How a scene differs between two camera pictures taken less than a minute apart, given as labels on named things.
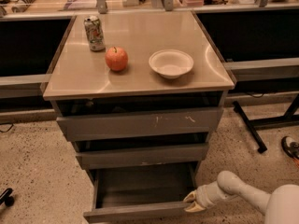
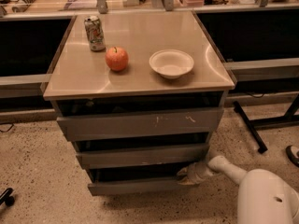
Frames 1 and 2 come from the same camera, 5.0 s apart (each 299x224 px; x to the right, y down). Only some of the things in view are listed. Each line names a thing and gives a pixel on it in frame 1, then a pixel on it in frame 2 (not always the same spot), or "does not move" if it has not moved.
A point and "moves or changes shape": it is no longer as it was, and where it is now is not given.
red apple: [116, 58] does not move
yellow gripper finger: [191, 197] → [182, 172]
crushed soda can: [92, 27] does not move
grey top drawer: [79, 128] does not move
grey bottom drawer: [141, 190] moves or changes shape
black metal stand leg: [291, 119] does not move
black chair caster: [7, 199] does not move
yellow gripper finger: [193, 207] → [187, 181]
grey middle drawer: [143, 156] does not move
